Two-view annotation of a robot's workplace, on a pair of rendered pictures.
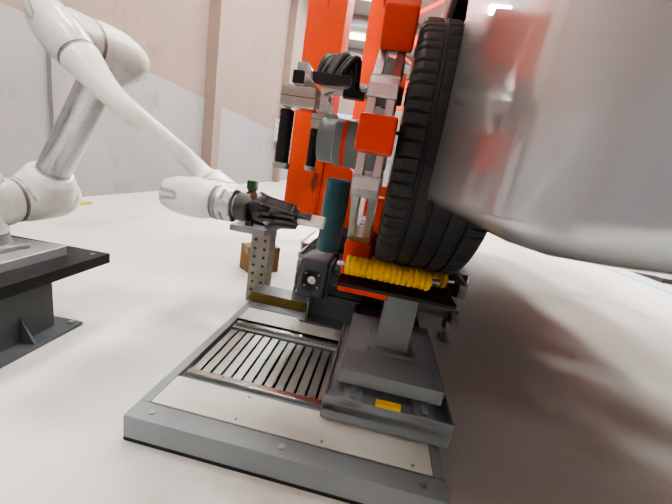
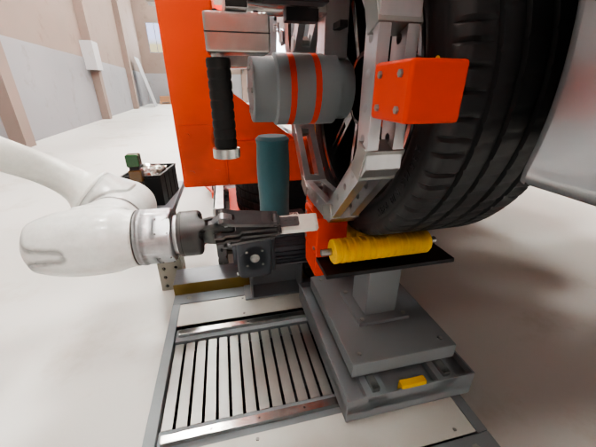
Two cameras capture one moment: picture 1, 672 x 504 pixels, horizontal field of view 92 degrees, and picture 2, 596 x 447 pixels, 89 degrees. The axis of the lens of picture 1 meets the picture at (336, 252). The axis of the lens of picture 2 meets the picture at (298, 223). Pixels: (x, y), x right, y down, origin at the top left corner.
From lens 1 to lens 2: 0.44 m
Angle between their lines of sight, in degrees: 21
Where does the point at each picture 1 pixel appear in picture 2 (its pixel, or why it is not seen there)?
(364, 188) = (382, 168)
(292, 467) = not seen: outside the picture
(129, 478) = not seen: outside the picture
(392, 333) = (380, 297)
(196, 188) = (100, 233)
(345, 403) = (372, 400)
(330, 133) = (272, 82)
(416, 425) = (442, 387)
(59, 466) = not seen: outside the picture
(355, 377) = (370, 367)
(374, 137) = (435, 99)
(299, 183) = (196, 142)
